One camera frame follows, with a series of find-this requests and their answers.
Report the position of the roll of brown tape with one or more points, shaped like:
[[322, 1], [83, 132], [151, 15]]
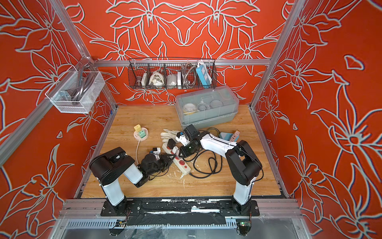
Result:
[[213, 131]]

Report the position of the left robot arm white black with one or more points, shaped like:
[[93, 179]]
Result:
[[108, 167]]

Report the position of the black charger plug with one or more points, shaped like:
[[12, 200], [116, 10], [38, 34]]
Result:
[[171, 143]]

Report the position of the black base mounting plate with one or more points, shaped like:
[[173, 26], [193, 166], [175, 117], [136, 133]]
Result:
[[226, 207]]

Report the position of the blue triangular power strip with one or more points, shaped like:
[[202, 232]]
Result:
[[232, 137]]

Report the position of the yellow plug adapter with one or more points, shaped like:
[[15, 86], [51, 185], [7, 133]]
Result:
[[137, 128]]

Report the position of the translucent grey storage box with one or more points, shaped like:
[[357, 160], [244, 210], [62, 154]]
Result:
[[206, 108]]

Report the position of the white power strip red sockets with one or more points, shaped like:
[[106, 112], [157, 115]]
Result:
[[179, 162]]

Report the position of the white work glove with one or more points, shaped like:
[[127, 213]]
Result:
[[167, 134]]

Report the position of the black wire wall basket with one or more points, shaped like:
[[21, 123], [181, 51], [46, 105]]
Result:
[[169, 73]]

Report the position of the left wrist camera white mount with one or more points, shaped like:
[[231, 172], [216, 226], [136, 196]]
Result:
[[156, 150]]

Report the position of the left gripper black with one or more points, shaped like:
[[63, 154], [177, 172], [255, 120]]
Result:
[[164, 162]]

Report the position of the small green plug adapter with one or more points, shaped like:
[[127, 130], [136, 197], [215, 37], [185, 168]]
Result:
[[142, 134]]

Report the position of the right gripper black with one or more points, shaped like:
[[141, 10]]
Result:
[[183, 152]]

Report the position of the small white charger plug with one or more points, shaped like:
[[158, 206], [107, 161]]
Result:
[[175, 150]]

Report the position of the clear plastic wall bin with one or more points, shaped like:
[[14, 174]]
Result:
[[76, 91]]

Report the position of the round pink socket hub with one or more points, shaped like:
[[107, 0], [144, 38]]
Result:
[[136, 136]]

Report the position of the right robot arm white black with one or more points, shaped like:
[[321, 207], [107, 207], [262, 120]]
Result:
[[243, 162]]

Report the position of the blue power strip in basket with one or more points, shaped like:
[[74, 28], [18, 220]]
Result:
[[203, 75]]

